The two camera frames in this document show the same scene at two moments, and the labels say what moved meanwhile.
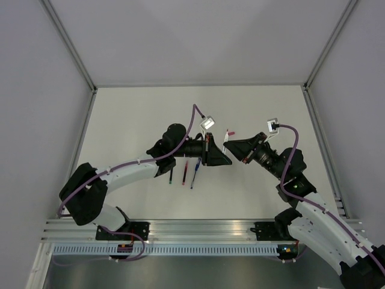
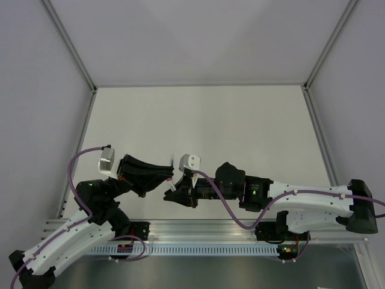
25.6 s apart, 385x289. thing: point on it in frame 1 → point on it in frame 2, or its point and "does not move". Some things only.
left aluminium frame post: [59, 24] does not move
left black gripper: [213, 156] → [143, 176]
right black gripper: [243, 148] → [186, 191]
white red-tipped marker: [225, 139] → [170, 183]
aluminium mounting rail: [184, 232] does not move
